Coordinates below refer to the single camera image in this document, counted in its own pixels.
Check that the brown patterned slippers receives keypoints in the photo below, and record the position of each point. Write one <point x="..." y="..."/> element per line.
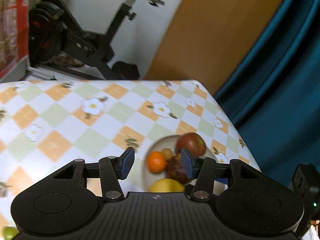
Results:
<point x="67" y="60"/>

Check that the checked floral tablecloth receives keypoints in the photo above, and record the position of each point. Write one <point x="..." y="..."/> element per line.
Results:
<point x="75" y="130"/>

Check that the brown wooden board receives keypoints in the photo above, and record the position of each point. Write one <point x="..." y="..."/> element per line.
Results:
<point x="205" y="35"/>

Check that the orange mandarin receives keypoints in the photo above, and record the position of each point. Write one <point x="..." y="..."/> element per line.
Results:
<point x="156" y="161"/>

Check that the black bag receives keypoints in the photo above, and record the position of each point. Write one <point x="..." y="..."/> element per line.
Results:
<point x="126" y="70"/>

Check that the black exercise bike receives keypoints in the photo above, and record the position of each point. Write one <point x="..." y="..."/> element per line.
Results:
<point x="75" y="37"/>

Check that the teal curtain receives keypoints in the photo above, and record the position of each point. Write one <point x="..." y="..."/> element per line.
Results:
<point x="280" y="80"/>

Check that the red wall poster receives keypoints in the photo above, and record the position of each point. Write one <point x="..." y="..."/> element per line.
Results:
<point x="12" y="17"/>

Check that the beige round plate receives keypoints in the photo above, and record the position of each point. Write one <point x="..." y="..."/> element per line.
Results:
<point x="162" y="141"/>

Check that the green round fruit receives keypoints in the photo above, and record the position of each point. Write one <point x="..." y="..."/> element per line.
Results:
<point x="8" y="233"/>

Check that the dark purple mangosteen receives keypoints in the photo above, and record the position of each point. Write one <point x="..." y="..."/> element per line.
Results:
<point x="175" y="171"/>

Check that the yellow lemon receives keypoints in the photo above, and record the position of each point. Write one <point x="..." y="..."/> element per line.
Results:
<point x="166" y="185"/>

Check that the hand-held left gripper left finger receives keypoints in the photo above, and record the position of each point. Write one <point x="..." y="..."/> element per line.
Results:
<point x="128" y="162"/>

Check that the small tan round fruit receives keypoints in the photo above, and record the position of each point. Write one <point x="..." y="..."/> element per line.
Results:
<point x="167" y="153"/>

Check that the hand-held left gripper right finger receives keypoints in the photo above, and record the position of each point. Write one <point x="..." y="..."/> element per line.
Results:
<point x="187" y="163"/>

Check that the large red apple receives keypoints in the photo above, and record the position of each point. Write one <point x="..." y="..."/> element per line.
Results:
<point x="191" y="142"/>

